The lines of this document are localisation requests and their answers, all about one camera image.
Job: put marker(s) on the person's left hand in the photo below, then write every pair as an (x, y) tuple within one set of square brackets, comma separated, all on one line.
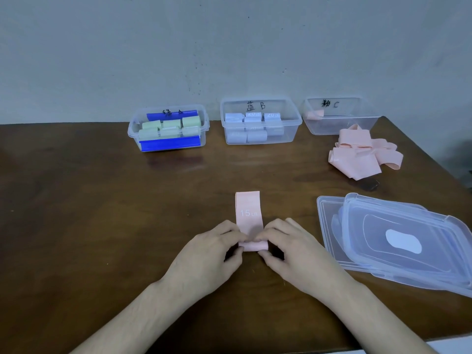
[(201, 259)]

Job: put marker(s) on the person's right hand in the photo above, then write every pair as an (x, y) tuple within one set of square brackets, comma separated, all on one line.
[(304, 263)]

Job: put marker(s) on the person's left thumb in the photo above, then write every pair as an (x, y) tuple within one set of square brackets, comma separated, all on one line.
[(234, 258)]

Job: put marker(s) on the person's right thumb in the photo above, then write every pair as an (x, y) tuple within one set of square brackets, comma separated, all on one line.
[(271, 258)]

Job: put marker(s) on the pink resistance band with print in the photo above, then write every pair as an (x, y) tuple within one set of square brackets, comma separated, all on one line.
[(249, 210)]

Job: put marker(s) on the person's left forearm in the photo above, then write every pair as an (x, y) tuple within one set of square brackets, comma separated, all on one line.
[(125, 322)]

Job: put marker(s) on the person's right forearm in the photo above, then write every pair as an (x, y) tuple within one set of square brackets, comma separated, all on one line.
[(379, 322)]

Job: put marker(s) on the clear flat plastic lid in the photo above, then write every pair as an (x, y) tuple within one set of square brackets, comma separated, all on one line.
[(326, 217)]

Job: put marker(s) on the group of blue band rolls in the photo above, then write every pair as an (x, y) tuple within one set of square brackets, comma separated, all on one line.
[(255, 135)]

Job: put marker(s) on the clear lid with white label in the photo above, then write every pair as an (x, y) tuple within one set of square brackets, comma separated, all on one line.
[(402, 241)]

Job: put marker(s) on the clear box with blue latches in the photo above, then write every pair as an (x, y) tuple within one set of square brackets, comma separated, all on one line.
[(167, 143)]

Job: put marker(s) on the clear plastic storage box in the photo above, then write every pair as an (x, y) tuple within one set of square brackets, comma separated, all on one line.
[(354, 121), (287, 117)]

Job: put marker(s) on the group of green band rolls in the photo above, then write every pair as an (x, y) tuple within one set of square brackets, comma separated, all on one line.
[(171, 126)]

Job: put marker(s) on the pink rolled band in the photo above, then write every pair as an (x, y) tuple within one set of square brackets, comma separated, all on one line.
[(314, 114)]

